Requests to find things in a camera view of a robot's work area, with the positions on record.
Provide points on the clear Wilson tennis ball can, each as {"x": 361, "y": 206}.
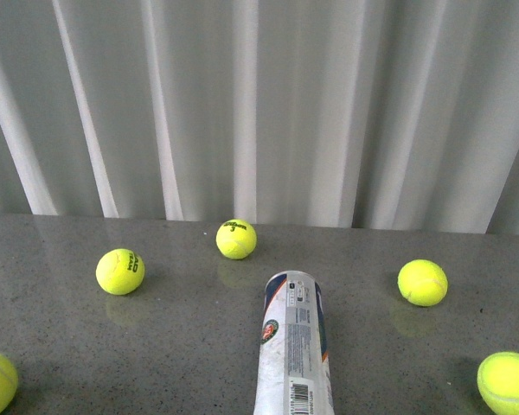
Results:
{"x": 294, "y": 369}

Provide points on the Wilson 3 tennis ball far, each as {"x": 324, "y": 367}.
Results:
{"x": 236, "y": 239}

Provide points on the Head Team tennis ball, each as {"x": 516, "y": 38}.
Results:
{"x": 120, "y": 271}

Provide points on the plain yellow tennis ball right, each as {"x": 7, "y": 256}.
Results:
{"x": 422, "y": 282}

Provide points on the tennis ball near right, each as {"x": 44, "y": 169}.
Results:
{"x": 498, "y": 382}

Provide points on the white pleated curtain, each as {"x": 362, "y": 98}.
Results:
{"x": 374, "y": 114}

